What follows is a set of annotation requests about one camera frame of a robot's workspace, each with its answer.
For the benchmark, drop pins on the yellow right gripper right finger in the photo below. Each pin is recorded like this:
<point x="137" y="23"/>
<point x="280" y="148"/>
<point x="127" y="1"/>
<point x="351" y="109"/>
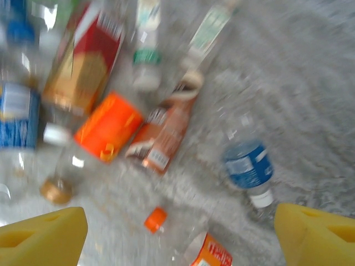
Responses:
<point x="313" y="243"/>

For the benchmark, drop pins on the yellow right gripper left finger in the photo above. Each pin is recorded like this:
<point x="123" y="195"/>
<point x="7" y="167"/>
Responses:
<point x="41" y="241"/>

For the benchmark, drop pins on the blue label water bottle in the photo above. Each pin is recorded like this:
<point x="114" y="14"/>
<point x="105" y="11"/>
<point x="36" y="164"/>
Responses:
<point x="247" y="166"/>

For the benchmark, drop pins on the blue label soda bottle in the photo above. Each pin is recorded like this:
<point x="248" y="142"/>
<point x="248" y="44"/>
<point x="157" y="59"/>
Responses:
<point x="16" y="116"/>

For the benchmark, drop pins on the orange label bottle gold cap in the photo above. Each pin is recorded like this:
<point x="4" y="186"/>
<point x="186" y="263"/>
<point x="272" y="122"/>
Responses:
<point x="111" y="124"/>

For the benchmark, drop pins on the brown label drink bottle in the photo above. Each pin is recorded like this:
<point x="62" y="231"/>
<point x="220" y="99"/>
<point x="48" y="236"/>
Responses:
<point x="166" y="133"/>

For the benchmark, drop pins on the red yellow label bottle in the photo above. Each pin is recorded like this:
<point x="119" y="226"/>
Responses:
<point x="88" y="55"/>

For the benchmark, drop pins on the clear bottle green neck band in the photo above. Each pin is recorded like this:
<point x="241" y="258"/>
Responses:
<point x="145" y="55"/>

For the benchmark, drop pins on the clear bottle beige cap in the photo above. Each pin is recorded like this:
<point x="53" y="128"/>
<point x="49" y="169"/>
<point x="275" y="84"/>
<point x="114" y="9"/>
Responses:
<point x="210" y="27"/>

